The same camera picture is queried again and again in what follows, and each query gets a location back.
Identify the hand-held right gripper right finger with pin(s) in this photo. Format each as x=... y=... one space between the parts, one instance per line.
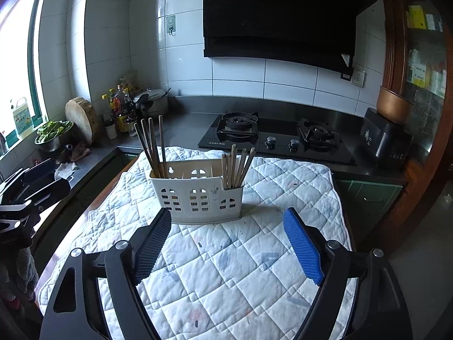
x=304 y=251

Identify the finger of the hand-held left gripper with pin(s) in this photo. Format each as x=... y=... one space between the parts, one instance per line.
x=32 y=177
x=53 y=191

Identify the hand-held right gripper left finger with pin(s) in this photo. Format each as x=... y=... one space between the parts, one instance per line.
x=154 y=248

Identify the white plastic utensil holder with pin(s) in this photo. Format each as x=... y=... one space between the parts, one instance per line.
x=198 y=191

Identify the wooden chopstick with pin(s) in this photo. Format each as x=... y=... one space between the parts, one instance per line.
x=149 y=141
x=155 y=141
x=225 y=170
x=144 y=147
x=248 y=161
x=235 y=173
x=232 y=164
x=240 y=164
x=162 y=141

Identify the person's left hand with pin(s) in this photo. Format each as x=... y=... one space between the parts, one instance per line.
x=21 y=272

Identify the white rag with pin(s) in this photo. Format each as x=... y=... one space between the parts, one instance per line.
x=65 y=170

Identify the steel bowl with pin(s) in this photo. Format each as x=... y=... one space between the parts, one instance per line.
x=53 y=145

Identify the brown rag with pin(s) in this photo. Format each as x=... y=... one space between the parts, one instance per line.
x=81 y=152

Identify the green leafy vegetables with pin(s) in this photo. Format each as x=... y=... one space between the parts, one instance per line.
x=53 y=129

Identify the clear jug blue label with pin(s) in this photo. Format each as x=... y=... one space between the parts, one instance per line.
x=23 y=118

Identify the round wooden cutting board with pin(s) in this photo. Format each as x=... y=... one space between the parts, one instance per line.
x=79 y=117

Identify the white quilted mat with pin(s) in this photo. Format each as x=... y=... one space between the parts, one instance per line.
x=230 y=272

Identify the green base cabinet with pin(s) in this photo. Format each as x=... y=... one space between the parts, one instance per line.
x=368 y=198

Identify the white shaker bottle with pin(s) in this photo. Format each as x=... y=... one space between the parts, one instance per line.
x=111 y=130

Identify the yellow capped bottle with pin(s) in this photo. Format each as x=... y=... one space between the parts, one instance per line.
x=106 y=108

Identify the small clear jar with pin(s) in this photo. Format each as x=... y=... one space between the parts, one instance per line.
x=133 y=127

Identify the dark soy sauce bottle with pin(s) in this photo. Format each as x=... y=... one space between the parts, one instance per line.
x=124 y=113

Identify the green framed window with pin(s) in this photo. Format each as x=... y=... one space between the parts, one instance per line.
x=17 y=60

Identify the black gas stove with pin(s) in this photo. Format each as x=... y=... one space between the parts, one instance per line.
x=247 y=141

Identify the crumpled beige bag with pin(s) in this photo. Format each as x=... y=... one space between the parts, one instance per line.
x=129 y=81

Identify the steel pressure cooker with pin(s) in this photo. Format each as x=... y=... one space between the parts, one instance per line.
x=155 y=104

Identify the black rice cooker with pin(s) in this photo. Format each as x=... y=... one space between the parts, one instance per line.
x=382 y=138

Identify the copper inner pot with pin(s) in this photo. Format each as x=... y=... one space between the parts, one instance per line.
x=393 y=106

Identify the black power plug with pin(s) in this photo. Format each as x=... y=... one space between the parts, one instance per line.
x=346 y=76

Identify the packets behind cabinet glass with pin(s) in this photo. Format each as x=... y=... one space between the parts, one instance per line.
x=424 y=63

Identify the wooden glass door cabinet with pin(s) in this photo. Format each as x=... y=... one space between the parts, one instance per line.
x=393 y=42

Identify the black range hood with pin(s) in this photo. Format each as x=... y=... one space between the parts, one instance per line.
x=276 y=17

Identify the white wall socket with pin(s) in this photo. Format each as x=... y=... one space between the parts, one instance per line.
x=358 y=77

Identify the green wall hook sticker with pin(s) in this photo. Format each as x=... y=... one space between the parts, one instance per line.
x=171 y=21

